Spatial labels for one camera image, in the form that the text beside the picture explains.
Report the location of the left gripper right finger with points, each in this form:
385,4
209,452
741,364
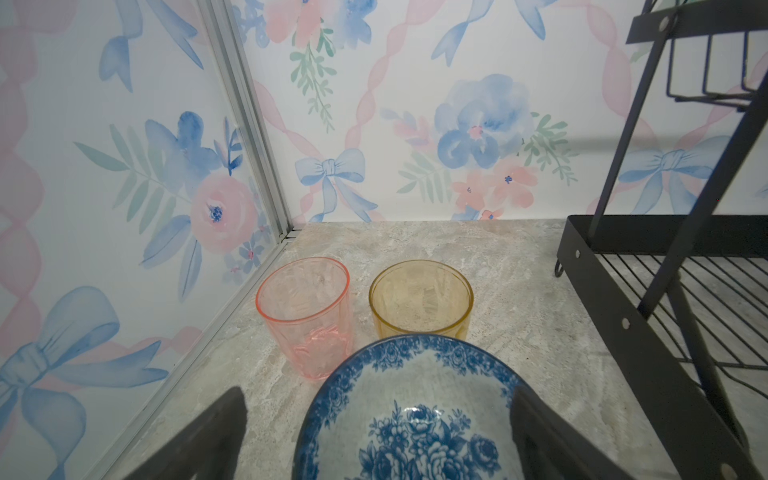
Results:
550,448

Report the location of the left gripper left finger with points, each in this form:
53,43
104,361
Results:
207,448

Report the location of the blue floral bowl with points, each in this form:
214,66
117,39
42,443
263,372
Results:
412,407

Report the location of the pink transparent cup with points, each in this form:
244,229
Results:
306,305

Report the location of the yellow transparent cup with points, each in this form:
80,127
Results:
421,296

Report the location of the black wire dish rack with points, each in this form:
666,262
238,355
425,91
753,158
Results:
626,268

